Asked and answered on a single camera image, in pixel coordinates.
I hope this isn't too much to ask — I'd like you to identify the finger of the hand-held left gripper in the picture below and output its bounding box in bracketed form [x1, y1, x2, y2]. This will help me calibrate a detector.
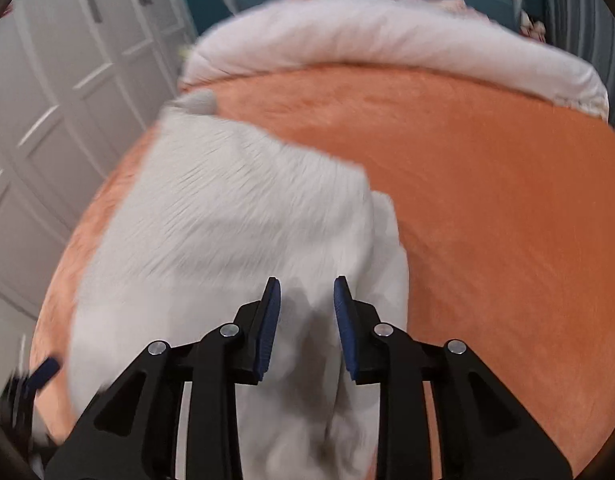
[24, 356, 62, 392]

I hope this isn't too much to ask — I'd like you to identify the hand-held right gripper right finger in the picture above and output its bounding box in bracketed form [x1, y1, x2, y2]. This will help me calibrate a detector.
[333, 275, 574, 480]

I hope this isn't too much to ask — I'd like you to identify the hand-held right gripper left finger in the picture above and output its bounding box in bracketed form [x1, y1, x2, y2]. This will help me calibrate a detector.
[44, 276, 283, 480]

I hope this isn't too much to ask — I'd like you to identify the light grey padded jacket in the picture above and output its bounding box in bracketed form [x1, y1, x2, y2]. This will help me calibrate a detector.
[66, 89, 412, 480]

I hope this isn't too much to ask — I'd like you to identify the orange plush bed blanket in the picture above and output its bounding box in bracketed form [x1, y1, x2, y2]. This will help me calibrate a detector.
[30, 62, 615, 480]

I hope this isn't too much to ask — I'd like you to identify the white panelled wardrobe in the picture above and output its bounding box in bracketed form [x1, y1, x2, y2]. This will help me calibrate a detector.
[0, 0, 199, 413]

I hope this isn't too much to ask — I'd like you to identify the white duvet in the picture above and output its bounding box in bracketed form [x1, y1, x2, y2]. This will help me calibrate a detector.
[177, 0, 611, 122]

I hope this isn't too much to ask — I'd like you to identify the patterned pillow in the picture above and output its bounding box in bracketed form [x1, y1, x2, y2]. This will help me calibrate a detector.
[519, 9, 549, 45]

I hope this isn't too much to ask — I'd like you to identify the striped grey curtain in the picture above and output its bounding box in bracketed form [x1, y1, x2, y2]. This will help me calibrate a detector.
[541, 0, 615, 142]

